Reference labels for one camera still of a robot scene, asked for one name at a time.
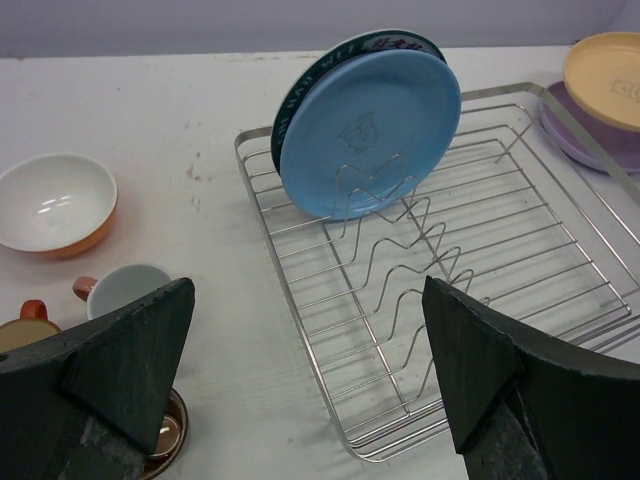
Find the black cup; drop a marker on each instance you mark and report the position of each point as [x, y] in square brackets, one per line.
[173, 433]

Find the orange bowl white inside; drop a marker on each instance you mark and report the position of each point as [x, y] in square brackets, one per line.
[57, 205]

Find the dark teal plate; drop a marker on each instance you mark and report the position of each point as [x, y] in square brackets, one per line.
[359, 45]

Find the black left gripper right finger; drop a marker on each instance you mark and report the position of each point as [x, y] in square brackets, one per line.
[522, 404]

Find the metal wire dish rack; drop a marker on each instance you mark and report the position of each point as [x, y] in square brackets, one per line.
[505, 217]

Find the pink dotted mug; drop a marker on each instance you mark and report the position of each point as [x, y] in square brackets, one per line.
[119, 287]

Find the light blue plate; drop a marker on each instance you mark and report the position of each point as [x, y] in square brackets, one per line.
[369, 133]

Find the yellow plate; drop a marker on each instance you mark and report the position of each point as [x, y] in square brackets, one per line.
[601, 74]

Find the orange mug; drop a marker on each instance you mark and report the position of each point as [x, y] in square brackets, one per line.
[31, 326]

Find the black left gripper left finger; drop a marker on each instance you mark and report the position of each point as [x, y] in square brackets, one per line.
[88, 403]

